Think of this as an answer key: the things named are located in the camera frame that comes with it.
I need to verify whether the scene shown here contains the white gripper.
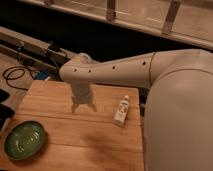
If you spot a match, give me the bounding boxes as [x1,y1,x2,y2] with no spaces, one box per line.
[71,83,97,113]

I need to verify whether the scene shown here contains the white plastic bottle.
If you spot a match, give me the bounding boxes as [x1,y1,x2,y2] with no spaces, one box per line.
[114,95,130,126]

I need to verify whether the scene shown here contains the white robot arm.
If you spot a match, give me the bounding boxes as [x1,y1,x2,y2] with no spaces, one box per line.
[60,49,213,171]

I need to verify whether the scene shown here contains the green ceramic bowl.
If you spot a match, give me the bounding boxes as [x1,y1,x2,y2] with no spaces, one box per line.
[4,121,46,160]

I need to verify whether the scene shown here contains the wooden cutting board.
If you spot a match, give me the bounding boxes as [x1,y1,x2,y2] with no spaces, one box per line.
[0,81,144,171]

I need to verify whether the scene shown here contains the black power adapter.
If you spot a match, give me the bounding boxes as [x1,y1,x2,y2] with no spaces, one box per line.
[47,41,62,53]

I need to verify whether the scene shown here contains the dark object at left edge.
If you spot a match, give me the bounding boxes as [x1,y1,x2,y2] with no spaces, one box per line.
[0,89,15,131]

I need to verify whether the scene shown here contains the metal floor rail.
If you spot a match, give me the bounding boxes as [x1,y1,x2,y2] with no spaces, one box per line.
[0,26,75,74]

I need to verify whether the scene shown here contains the white window frame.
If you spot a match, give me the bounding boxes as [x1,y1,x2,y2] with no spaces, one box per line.
[19,0,213,50]

